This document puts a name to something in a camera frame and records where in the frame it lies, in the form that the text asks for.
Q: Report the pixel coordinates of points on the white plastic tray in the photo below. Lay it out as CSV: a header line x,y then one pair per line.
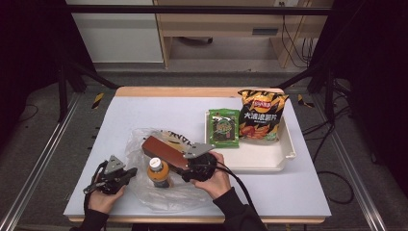
x,y
256,157

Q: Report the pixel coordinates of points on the orange drink bottle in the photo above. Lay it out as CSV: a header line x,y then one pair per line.
x,y
158,173

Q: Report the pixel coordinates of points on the green snack packet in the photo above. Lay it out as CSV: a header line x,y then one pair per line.
x,y
224,128

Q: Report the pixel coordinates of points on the office chair base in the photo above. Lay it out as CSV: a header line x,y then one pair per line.
x,y
195,40

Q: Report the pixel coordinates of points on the black frame crossbar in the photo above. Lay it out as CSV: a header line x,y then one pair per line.
x,y
192,10

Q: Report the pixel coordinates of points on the yellow black floor tape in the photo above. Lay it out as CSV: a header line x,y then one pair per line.
x,y
303,101
97,100

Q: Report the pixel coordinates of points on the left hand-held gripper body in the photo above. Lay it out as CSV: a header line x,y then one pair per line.
x,y
113,165

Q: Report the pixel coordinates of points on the wooden desk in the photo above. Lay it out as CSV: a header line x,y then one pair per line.
x,y
221,24

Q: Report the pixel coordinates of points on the white cabinet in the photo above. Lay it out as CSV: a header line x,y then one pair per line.
x,y
118,35

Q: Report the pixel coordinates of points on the brown snack box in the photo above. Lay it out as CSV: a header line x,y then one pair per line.
x,y
163,152

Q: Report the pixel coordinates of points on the yellow black chips bag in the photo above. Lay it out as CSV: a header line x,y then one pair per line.
x,y
263,115

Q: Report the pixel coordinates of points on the aluminium floor rail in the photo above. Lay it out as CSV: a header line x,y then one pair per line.
x,y
356,173
35,170

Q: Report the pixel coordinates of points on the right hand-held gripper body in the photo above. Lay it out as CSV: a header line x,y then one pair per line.
x,y
202,166

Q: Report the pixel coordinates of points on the person's right hand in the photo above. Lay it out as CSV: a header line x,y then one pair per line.
x,y
218,184

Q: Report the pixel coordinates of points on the pale packet with black print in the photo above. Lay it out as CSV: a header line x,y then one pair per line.
x,y
176,138

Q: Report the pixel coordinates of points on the black curtain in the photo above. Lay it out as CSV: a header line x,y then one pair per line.
x,y
29,57
375,80

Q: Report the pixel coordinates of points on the person's left hand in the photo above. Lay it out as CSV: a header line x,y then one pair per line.
x,y
101,202

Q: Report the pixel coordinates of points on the clear plastic bag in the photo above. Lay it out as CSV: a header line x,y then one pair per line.
x,y
179,199

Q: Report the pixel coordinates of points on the black metal stand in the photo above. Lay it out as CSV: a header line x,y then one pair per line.
x,y
86,75
327,83

